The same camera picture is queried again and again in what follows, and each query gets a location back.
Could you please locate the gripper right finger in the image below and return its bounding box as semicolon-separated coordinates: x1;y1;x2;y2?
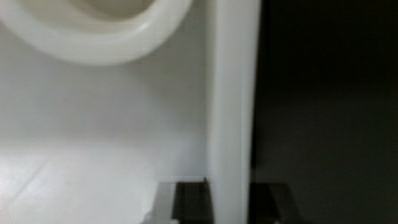
251;183;308;224

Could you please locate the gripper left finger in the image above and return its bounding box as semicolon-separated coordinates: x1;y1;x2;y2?
171;180;215;224

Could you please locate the white square tabletop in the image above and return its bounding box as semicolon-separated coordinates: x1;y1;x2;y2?
0;0;262;224

